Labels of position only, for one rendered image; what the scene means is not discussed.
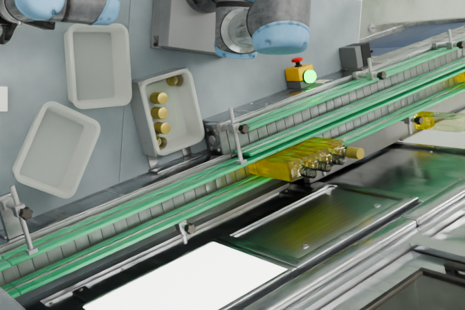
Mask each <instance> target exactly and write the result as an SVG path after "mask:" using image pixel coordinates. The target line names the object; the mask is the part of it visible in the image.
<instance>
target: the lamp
mask: <svg viewBox="0 0 465 310"><path fill-rule="evenodd" d="M302 79H303V80H304V82H306V83H312V82H314V81H315V80H316V73H315V72H314V71H313V70H305V71H304V73H303V74H302Z"/></svg>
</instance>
